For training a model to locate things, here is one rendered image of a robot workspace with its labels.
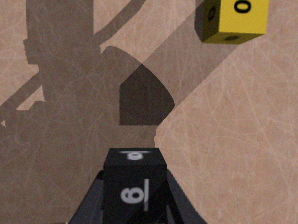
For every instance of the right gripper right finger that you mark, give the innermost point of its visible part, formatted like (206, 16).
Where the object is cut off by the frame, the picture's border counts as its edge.
(178, 205)

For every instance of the black block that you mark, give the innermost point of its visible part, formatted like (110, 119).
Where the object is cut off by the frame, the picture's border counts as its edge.
(134, 186)

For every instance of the yellow block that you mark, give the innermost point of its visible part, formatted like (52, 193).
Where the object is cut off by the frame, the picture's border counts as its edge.
(234, 21)

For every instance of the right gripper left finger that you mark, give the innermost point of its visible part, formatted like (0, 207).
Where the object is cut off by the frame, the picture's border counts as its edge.
(91, 207)

